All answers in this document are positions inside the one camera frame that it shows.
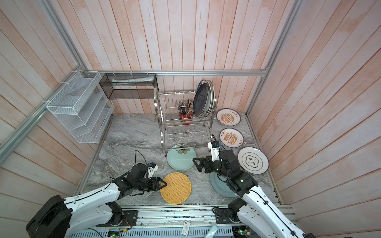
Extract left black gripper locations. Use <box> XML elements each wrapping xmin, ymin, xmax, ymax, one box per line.
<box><xmin>134</xmin><ymin>177</ymin><xmax>168</xmax><ymax>192</ymax></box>

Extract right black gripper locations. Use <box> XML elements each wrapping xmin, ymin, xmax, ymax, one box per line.
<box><xmin>193</xmin><ymin>154</ymin><xmax>230</xmax><ymax>179</ymax></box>

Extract light green flower plate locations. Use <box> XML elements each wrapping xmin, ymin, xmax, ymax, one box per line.
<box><xmin>167</xmin><ymin>144</ymin><xmax>197</xmax><ymax>171</ymax></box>

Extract yellow woven bamboo tray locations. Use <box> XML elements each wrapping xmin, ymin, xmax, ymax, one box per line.
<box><xmin>160</xmin><ymin>172</ymin><xmax>191</xmax><ymax>205</ymax></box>

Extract orange sunburst plate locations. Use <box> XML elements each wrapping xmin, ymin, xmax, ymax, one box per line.
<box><xmin>219</xmin><ymin>128</ymin><xmax>244</xmax><ymax>148</ymax></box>
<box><xmin>216</xmin><ymin>108</ymin><xmax>241</xmax><ymax>126</ymax></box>

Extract silver metal dish rack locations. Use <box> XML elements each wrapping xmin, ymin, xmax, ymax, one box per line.
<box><xmin>154</xmin><ymin>89</ymin><xmax>217</xmax><ymax>156</ymax></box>

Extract cream floral plate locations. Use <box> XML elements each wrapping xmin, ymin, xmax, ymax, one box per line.
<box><xmin>208</xmin><ymin>80</ymin><xmax>215</xmax><ymax>114</ymax></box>

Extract dark blue glazed plate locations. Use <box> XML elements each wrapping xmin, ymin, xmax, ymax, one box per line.
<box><xmin>193</xmin><ymin>82</ymin><xmax>210</xmax><ymax>117</ymax></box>

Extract green rim white plate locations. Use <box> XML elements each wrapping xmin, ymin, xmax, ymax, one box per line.
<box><xmin>198</xmin><ymin>79</ymin><xmax>211</xmax><ymax>117</ymax></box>

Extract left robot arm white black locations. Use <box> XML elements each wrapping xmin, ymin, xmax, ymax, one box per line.
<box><xmin>26</xmin><ymin>163</ymin><xmax>167</xmax><ymax>238</ymax></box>

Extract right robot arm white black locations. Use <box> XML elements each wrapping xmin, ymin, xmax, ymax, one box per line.
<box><xmin>192</xmin><ymin>150</ymin><xmax>315</xmax><ymax>238</ymax></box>

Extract grey green large plate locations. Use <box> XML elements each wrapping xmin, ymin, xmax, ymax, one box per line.
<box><xmin>209</xmin><ymin>173</ymin><xmax>238</xmax><ymax>198</ymax></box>

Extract red utensil cup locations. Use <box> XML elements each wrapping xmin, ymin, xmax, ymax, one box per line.
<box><xmin>179</xmin><ymin>113</ymin><xmax>193</xmax><ymax>125</ymax></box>

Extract white plate black rings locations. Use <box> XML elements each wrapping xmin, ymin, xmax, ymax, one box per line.
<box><xmin>237</xmin><ymin>146</ymin><xmax>270</xmax><ymax>175</ymax></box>

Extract colourful chopsticks bundle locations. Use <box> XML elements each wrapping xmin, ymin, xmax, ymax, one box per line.
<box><xmin>178</xmin><ymin>99</ymin><xmax>193</xmax><ymax>116</ymax></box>

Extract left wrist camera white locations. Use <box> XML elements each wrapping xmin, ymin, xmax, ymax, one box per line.
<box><xmin>147</xmin><ymin>163</ymin><xmax>158</xmax><ymax>179</ymax></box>

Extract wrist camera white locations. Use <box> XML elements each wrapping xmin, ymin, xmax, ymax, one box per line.
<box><xmin>208</xmin><ymin>141</ymin><xmax>220</xmax><ymax>162</ymax></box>
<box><xmin>147</xmin><ymin>163</ymin><xmax>158</xmax><ymax>179</ymax></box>

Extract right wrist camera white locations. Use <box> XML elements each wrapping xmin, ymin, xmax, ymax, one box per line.
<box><xmin>208</xmin><ymin>141</ymin><xmax>220</xmax><ymax>162</ymax></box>

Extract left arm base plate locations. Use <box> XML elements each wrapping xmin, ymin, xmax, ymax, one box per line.
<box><xmin>121</xmin><ymin>210</ymin><xmax>139</xmax><ymax>227</ymax></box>

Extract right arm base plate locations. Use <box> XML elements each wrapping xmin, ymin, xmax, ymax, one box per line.
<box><xmin>212</xmin><ymin>207</ymin><xmax>239</xmax><ymax>224</ymax></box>

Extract black mesh wall basket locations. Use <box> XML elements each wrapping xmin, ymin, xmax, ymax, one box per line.
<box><xmin>100</xmin><ymin>72</ymin><xmax>159</xmax><ymax>100</ymax></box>

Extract white wire mesh shelf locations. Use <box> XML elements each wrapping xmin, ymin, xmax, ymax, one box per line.
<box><xmin>47</xmin><ymin>71</ymin><xmax>114</xmax><ymax>144</ymax></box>

